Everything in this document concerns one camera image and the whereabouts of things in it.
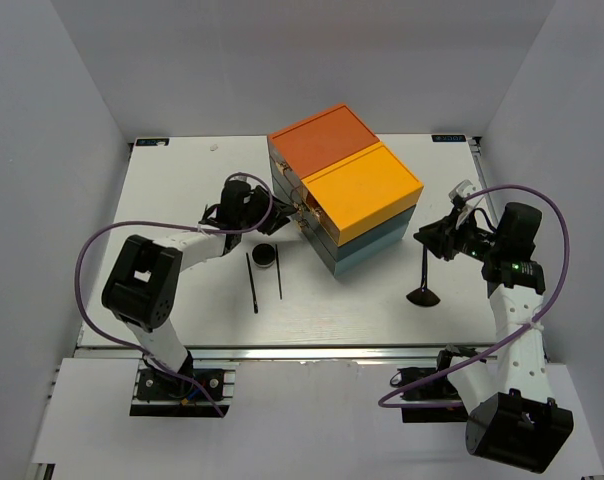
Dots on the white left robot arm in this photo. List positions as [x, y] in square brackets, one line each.
[141, 288]

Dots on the thin black makeup brush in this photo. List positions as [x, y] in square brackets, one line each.
[278, 272]

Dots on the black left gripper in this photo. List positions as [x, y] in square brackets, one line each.
[275, 220]

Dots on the black round compact jar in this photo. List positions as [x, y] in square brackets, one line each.
[263, 255]

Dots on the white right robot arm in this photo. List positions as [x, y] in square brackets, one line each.
[512, 416]

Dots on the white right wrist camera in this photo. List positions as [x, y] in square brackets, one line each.
[461, 192]

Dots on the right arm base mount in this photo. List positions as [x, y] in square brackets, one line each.
[451, 398]

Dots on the long black makeup pencil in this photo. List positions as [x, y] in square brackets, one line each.
[252, 284]

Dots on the orange drawer box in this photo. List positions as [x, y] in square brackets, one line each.
[321, 140]

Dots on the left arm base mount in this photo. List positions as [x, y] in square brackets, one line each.
[160, 395]

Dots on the light blue drawer box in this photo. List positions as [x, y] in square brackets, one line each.
[362, 257]

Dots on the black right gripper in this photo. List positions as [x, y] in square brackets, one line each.
[441, 236]

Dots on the yellow drawer box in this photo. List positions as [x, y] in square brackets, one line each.
[360, 192]

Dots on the black fan powder brush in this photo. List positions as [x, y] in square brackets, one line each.
[423, 296]

